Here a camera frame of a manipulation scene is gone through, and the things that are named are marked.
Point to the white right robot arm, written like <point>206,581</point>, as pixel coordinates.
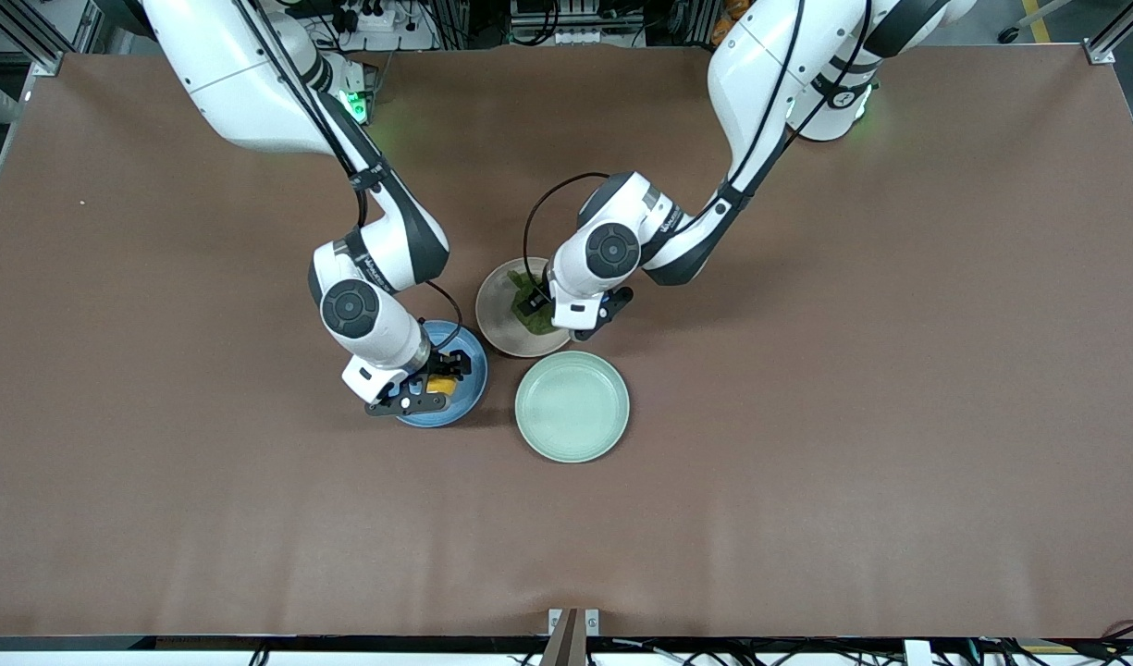
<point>252,83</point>

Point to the white power strip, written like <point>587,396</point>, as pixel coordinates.
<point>374,17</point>

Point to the yellow lemon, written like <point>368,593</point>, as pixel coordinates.
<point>440,385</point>

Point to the beige plate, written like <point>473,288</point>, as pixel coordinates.
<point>497,324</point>

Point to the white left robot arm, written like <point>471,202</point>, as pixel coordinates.
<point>769,74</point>

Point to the white electronics box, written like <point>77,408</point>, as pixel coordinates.
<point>575,23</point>

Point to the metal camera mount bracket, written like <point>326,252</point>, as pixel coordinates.
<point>572,634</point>

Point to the green lettuce leaf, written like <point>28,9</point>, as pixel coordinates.
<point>540,324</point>

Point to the light green plate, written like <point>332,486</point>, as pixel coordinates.
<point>572,407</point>

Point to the blue plate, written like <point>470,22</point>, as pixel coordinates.
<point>469,398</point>

